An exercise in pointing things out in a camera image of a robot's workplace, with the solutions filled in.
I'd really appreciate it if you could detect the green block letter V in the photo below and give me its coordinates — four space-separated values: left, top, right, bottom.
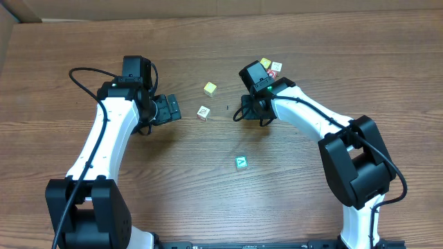
235 156 248 170

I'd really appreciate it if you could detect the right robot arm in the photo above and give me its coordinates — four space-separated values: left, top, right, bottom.
233 61 397 248

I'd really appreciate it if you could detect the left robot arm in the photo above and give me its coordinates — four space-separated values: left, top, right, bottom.
45 55 181 248

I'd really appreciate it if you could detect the white leaf block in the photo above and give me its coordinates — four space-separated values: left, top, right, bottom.
197 106 210 121

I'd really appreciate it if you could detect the red block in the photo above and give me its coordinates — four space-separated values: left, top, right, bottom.
266 69 278 79

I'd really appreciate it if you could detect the yellow block upper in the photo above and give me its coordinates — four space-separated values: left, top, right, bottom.
260 57 272 69

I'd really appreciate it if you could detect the lone yellow block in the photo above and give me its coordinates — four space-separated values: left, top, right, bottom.
204 82 217 98

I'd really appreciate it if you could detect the white block top right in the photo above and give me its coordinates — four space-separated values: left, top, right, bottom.
271 62 282 75

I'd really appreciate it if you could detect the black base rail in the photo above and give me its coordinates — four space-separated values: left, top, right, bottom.
152 238 408 249

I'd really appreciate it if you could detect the cardboard box wall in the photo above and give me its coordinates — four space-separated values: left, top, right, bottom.
1 1 442 68

